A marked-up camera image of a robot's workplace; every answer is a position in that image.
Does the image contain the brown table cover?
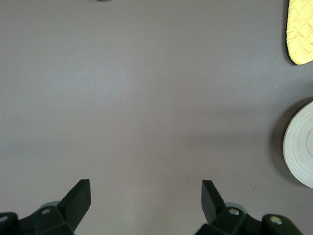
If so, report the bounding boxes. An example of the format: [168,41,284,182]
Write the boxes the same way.
[0,0,313,235]

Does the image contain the round light wooden plate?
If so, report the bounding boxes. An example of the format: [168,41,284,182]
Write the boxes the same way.
[283,100,313,189]

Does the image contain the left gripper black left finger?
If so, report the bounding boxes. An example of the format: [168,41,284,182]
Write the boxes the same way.
[17,179,91,235]

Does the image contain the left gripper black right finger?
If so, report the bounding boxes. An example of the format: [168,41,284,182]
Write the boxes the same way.
[195,180,264,235]

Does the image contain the yellow quilted oven mitt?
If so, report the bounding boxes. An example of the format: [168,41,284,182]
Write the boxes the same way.
[285,0,313,66]

